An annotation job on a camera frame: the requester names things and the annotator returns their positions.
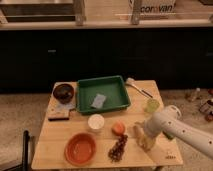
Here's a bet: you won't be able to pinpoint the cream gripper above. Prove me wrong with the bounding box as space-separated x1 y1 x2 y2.
133 125 156 151

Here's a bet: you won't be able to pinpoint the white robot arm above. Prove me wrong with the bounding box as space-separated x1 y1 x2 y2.
133 105 213 159

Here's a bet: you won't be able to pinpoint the orange red bowl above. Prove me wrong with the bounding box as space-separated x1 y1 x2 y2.
64 133 96 166

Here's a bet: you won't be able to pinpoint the dark brown bowl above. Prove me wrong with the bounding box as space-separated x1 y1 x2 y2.
53 83 74 104

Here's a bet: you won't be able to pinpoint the green cucumber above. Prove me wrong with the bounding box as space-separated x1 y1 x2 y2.
163 132 174 140

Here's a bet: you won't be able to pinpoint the orange fruit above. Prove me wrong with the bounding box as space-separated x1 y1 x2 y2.
112 122 125 135

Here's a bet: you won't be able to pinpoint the bunch of dark grapes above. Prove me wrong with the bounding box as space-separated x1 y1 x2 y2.
108 135 128 162

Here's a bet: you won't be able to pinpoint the light green cup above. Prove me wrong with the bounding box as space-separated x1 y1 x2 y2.
145 98 160 113

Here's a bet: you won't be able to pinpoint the white cup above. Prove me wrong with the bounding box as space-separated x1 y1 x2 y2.
88 114 105 131

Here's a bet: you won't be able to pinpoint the green plastic tray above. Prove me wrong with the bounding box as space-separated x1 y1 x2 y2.
76 75 131 115

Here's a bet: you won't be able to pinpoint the grey sponge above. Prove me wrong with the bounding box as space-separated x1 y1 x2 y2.
91 94 106 109

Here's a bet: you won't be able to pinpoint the small items on floor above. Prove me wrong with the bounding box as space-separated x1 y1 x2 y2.
186 88 213 122

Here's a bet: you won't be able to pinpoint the grey cloth piece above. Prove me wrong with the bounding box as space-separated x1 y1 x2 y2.
56 102 75 111

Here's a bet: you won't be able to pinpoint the wooden block eraser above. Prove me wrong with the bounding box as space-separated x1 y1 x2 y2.
48 111 69 121

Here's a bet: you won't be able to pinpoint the cardboard box with lettering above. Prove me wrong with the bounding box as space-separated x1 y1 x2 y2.
128 0 176 15

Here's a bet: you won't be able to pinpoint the black chair frame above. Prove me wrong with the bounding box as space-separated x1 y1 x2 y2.
2 130 30 171

